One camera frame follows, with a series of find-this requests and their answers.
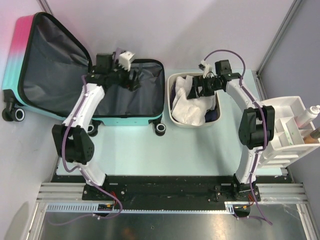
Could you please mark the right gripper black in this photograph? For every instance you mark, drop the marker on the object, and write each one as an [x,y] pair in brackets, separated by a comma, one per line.
[198,81]

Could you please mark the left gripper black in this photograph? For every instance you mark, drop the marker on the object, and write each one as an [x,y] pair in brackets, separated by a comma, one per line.
[131,85]

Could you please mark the dark purple garment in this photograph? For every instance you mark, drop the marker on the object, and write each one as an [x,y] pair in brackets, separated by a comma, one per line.
[212,115]

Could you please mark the white cloth item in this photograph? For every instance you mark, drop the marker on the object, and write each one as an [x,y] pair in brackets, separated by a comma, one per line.
[187,110]

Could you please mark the cream plastic basin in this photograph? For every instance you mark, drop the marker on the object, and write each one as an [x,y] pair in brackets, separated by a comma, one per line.
[190,113]

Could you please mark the pink and teal children's suitcase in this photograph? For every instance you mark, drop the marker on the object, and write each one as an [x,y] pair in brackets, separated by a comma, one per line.
[44,72]

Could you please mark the pink teal gradient bottle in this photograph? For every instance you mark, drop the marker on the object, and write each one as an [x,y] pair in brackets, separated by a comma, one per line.
[307,116]

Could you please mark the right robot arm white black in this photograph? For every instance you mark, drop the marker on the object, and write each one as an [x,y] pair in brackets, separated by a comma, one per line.
[257,125]

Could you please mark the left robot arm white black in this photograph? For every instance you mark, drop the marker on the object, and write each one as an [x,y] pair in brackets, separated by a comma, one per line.
[71,138]

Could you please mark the white divided organizer tray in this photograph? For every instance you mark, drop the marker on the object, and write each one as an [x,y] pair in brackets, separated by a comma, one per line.
[288,144]

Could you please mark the aluminium extrusion crossbar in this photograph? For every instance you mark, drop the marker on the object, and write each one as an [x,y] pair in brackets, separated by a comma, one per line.
[267,193]

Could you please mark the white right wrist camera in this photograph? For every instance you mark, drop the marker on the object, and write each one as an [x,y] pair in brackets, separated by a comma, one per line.
[206,68]

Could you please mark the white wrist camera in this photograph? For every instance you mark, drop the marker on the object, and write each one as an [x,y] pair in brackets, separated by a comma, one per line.
[206,68]
[125,60]

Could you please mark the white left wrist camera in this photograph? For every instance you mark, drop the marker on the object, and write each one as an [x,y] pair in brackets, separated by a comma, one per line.
[125,60]

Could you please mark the right aluminium frame post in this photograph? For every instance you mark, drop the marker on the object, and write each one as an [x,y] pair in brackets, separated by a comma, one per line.
[293,10]

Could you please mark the aluminium frame post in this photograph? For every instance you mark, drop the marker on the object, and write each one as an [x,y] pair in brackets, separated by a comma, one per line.
[45,7]
[293,10]

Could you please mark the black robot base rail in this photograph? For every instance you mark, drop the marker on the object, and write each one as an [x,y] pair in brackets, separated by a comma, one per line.
[152,205]

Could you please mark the left aluminium frame post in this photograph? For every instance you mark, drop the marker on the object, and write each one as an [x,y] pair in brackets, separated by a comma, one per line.
[45,7]

